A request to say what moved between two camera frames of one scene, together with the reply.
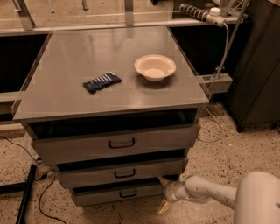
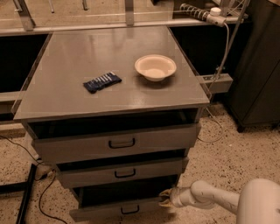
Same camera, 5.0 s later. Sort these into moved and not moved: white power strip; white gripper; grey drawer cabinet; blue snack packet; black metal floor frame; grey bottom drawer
Moved: white gripper; grey bottom drawer
Not moved: white power strip; black metal floor frame; blue snack packet; grey drawer cabinet
